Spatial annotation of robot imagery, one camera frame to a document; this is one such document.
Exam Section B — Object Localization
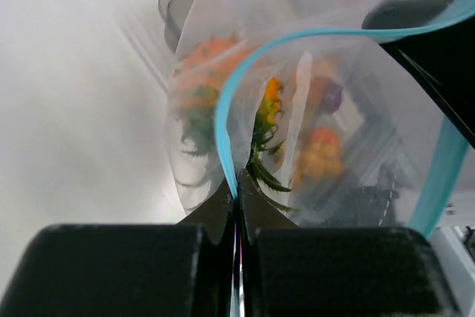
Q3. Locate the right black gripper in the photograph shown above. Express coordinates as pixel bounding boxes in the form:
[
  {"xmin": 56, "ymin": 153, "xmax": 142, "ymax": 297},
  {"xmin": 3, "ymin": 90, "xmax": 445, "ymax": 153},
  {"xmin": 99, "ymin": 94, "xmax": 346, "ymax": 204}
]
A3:
[{"xmin": 362, "ymin": 0, "xmax": 474, "ymax": 145}]

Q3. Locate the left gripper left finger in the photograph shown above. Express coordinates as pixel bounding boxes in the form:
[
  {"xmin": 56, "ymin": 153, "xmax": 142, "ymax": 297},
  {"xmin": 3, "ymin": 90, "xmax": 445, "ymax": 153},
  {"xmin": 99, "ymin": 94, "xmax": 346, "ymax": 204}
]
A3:
[{"xmin": 1, "ymin": 184, "xmax": 234, "ymax": 316}]

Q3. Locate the toy pineapple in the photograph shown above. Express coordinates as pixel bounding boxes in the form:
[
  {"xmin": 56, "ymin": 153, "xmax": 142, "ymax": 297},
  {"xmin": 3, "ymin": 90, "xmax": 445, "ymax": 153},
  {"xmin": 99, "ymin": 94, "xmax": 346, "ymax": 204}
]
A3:
[{"xmin": 174, "ymin": 36, "xmax": 291, "ymax": 193}]

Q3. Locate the clear zip top bag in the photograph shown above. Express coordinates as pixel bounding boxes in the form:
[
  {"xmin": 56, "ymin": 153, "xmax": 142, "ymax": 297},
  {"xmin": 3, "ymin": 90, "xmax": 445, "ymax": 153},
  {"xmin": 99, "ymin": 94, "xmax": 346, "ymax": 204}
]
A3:
[{"xmin": 168, "ymin": 0, "xmax": 474, "ymax": 235}]

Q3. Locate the yellow toy squash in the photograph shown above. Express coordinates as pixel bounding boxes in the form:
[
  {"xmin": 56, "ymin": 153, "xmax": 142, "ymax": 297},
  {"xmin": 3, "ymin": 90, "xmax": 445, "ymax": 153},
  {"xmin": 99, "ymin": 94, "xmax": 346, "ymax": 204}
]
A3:
[{"xmin": 295, "ymin": 143, "xmax": 344, "ymax": 179}]

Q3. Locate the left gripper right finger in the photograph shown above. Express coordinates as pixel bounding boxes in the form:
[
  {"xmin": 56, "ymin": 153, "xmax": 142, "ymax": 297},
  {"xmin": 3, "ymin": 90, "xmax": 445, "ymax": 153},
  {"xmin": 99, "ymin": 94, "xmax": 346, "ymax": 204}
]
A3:
[{"xmin": 237, "ymin": 171, "xmax": 460, "ymax": 316}]

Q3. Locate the orange toy pumpkin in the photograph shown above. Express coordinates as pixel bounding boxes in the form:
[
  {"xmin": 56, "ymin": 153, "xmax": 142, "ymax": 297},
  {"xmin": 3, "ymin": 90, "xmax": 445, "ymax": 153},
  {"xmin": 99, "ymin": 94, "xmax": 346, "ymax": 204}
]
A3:
[{"xmin": 308, "ymin": 127, "xmax": 341, "ymax": 151}]

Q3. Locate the clear plastic food container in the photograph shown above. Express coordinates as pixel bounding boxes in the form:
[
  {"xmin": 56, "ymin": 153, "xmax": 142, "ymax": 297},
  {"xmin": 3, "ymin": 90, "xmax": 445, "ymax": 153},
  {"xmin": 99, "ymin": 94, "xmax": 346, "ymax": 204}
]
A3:
[{"xmin": 158, "ymin": 0, "xmax": 194, "ymax": 54}]

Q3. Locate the purple toy onion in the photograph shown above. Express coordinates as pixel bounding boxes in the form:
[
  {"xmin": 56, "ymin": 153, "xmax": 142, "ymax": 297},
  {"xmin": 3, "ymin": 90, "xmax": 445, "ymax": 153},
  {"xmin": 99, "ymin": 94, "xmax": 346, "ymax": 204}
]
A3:
[{"xmin": 318, "ymin": 77, "xmax": 343, "ymax": 114}]

